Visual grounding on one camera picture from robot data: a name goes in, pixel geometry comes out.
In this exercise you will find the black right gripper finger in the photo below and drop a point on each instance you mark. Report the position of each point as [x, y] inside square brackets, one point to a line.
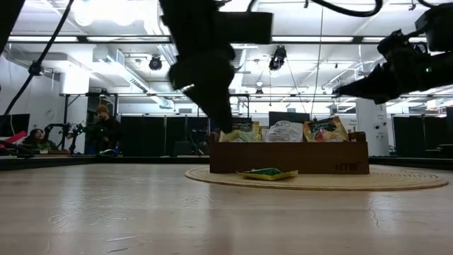
[368, 86]

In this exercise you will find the brown wooden tea box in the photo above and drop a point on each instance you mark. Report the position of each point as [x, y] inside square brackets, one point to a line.
[283, 159]

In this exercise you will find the black metal rig frame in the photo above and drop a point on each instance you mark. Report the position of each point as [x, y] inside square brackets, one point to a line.
[141, 39]

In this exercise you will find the black hanging ceiling camera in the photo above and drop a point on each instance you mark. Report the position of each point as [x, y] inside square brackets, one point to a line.
[35, 72]
[277, 56]
[155, 63]

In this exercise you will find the round woven placemat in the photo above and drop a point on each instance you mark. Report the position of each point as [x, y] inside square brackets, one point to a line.
[354, 182]

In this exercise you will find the pink object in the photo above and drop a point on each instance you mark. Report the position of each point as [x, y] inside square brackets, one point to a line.
[10, 137]

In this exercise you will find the white LED light bar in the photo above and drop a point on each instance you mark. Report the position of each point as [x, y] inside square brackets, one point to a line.
[311, 39]
[42, 39]
[124, 39]
[371, 39]

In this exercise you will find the white rectangular ceiling duct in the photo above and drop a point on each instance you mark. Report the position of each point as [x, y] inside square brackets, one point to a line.
[120, 72]

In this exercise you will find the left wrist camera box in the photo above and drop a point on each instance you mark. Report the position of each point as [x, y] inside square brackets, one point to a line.
[244, 28]

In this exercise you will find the black partition wall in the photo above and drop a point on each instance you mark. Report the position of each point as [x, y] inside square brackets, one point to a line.
[410, 134]
[141, 134]

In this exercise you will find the black computer monitor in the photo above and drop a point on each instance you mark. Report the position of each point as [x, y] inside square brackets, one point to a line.
[288, 117]
[19, 124]

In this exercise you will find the person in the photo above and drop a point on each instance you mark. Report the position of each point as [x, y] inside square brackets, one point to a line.
[37, 140]
[106, 132]

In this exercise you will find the white orange tea packet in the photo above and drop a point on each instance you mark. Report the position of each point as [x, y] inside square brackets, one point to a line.
[285, 132]

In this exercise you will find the white pillar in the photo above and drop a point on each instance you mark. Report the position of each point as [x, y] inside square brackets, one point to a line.
[371, 124]

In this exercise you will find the yellow green tea packet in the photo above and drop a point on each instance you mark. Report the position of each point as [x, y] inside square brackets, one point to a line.
[269, 174]
[244, 134]

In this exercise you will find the black background stand frame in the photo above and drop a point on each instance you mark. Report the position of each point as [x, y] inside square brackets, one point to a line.
[90, 94]

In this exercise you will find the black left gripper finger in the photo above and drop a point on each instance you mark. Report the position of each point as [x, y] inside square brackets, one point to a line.
[216, 110]

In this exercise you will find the white round ceiling column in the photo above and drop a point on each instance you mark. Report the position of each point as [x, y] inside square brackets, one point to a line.
[74, 81]

